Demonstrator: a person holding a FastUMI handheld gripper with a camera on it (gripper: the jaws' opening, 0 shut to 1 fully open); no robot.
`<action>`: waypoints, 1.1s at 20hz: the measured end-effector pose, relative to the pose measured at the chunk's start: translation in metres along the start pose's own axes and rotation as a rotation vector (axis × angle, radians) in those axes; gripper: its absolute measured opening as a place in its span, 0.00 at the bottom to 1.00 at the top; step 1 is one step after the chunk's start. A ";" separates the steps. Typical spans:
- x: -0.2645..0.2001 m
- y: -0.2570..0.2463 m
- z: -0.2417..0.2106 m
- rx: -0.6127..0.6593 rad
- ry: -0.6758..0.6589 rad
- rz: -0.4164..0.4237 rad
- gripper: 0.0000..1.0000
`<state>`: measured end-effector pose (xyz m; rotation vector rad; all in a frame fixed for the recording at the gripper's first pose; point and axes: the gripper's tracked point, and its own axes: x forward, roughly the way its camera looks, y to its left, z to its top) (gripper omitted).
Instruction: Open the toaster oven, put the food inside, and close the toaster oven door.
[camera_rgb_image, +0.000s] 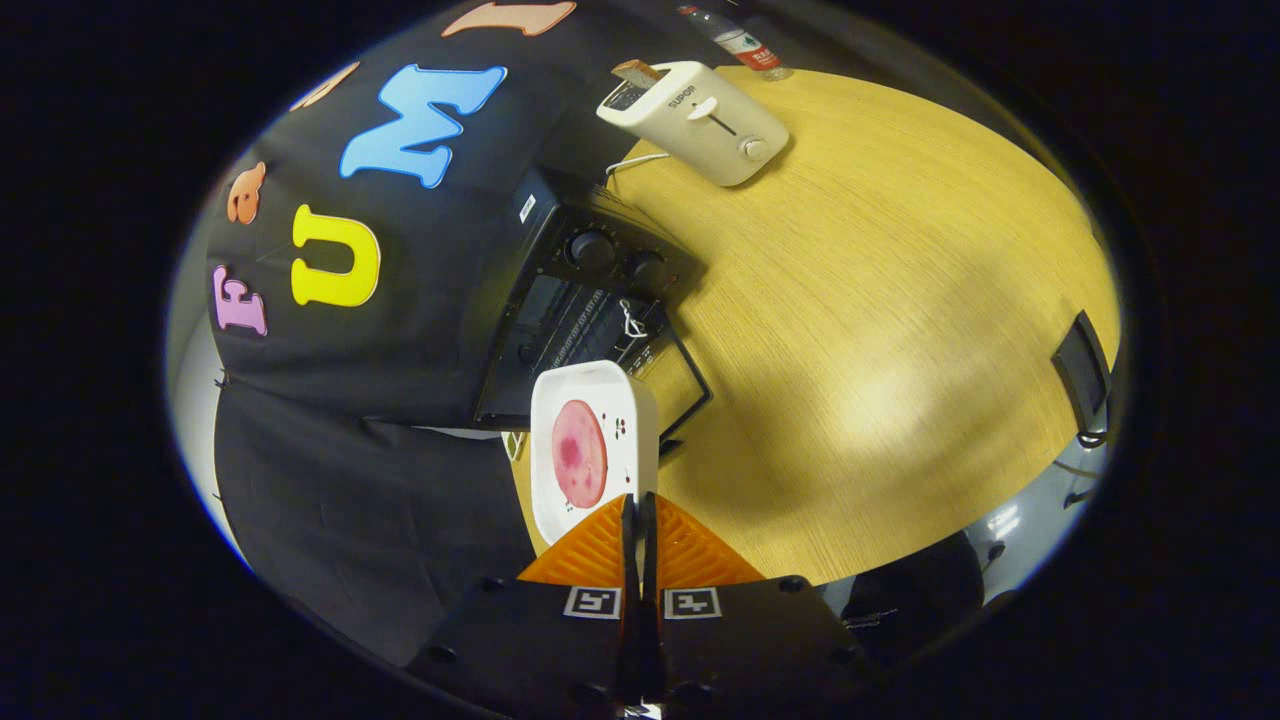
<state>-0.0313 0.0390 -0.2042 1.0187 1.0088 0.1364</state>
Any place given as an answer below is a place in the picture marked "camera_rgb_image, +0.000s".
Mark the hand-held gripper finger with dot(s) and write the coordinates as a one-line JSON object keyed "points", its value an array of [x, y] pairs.
{"points": [[650, 560], [630, 560]]}

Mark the pink round meat slice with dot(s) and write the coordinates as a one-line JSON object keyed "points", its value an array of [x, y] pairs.
{"points": [[580, 455]]}

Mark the white square plate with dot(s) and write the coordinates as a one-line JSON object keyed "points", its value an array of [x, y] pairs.
{"points": [[630, 400]]}

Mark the black toaster oven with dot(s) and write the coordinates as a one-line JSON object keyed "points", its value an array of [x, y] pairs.
{"points": [[590, 250]]}

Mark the white pop-up toaster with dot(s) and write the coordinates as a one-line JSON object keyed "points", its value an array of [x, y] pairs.
{"points": [[710, 130]]}

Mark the black rectangular object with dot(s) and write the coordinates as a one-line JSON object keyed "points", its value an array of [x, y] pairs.
{"points": [[1080, 370]]}

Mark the brown bread slice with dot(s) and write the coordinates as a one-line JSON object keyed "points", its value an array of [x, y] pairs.
{"points": [[638, 70]]}

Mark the plastic water bottle red label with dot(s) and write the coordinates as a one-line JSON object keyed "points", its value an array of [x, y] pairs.
{"points": [[745, 45]]}

